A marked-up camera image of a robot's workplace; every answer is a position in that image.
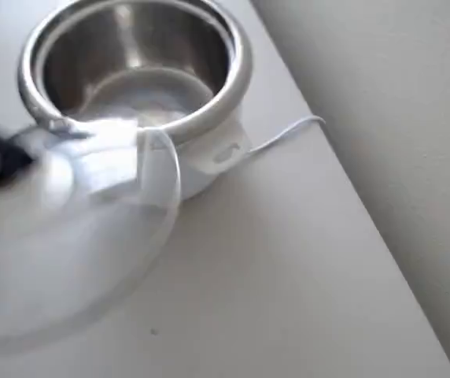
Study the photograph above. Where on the glass lid with white knob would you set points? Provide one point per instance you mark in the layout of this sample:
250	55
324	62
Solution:
71	189

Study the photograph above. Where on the white electric rice cooker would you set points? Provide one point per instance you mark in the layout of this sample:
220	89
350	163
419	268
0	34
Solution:
193	185

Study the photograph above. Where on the stainless steel inner pot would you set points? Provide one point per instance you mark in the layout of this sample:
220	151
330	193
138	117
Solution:
130	51

